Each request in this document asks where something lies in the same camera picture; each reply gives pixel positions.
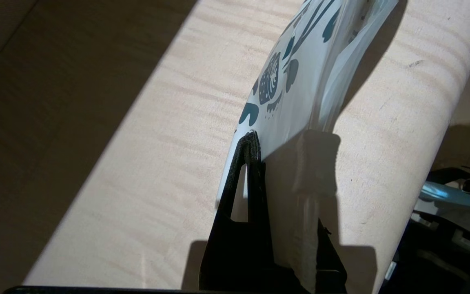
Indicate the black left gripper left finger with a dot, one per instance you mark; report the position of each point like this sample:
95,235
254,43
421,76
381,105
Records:
235,253

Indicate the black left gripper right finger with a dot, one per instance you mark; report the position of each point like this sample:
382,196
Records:
333,265

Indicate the white floral pouch bag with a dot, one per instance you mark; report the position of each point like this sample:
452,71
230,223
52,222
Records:
300,90

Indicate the white black robot base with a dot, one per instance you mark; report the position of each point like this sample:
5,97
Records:
455,245

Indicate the beige wooden shelf cabinet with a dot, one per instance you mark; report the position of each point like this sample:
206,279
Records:
157,143

